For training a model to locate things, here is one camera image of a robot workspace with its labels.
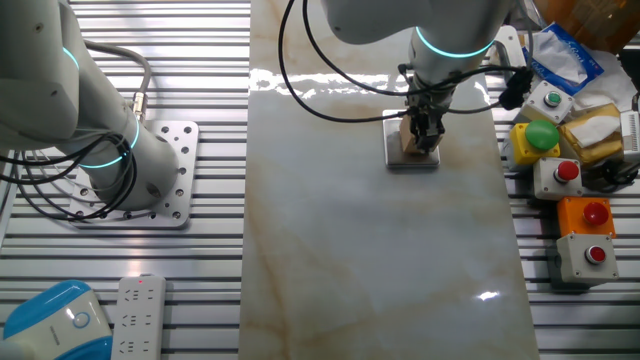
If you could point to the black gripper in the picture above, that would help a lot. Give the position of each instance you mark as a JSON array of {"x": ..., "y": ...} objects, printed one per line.
[{"x": 430, "y": 100}]

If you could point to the wooden block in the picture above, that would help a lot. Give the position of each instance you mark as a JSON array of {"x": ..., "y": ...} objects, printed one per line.
[{"x": 406, "y": 137}]

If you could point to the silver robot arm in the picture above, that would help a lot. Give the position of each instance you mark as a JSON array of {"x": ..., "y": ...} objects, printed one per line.
[{"x": 50, "y": 100}]

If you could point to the silver digital scale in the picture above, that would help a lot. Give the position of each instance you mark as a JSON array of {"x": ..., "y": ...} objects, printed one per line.
[{"x": 410, "y": 160}]

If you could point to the yellow box green mushroom button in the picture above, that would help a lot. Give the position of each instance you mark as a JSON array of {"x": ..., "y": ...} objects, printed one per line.
[{"x": 522, "y": 147}]

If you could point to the grey box green button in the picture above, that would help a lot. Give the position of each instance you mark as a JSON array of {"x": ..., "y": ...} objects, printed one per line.
[{"x": 547, "y": 112}]

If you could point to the grey box red mushroom button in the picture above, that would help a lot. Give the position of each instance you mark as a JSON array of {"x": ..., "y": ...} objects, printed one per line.
[{"x": 545, "y": 182}]

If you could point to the marble pattern board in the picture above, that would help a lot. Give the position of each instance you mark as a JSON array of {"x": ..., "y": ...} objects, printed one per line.
[{"x": 350, "y": 250}]

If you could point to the brown tissue pack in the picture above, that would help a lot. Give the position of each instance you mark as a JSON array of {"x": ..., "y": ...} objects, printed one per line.
[{"x": 575, "y": 145}]

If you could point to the orange box red button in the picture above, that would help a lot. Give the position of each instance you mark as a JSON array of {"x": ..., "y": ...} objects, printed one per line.
[{"x": 570, "y": 220}]

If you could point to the blue tissue pack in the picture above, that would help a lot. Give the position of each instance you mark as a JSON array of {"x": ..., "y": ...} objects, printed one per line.
[{"x": 590, "y": 65}]

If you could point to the grey box flat red button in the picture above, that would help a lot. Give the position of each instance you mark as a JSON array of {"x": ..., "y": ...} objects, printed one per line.
[{"x": 570, "y": 265}]

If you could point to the white paper sheet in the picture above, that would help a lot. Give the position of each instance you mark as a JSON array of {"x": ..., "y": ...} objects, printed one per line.
[{"x": 615, "y": 80}]

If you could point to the white ribbed device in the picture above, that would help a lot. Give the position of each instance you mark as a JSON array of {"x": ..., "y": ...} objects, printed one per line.
[{"x": 632, "y": 135}]

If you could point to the brown wooden board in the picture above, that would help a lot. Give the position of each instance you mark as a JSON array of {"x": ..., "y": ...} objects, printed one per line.
[{"x": 600, "y": 20}]

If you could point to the white power strip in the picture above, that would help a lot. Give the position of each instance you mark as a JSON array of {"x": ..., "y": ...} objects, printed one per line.
[{"x": 137, "y": 320}]

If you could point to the blue and white device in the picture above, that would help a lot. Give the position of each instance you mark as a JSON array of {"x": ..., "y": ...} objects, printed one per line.
[{"x": 50, "y": 325}]

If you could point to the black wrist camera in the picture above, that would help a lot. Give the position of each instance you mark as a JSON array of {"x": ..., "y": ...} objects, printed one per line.
[{"x": 515, "y": 90}]

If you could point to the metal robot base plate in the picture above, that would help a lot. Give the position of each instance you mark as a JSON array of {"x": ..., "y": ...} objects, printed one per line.
[{"x": 185, "y": 150}]

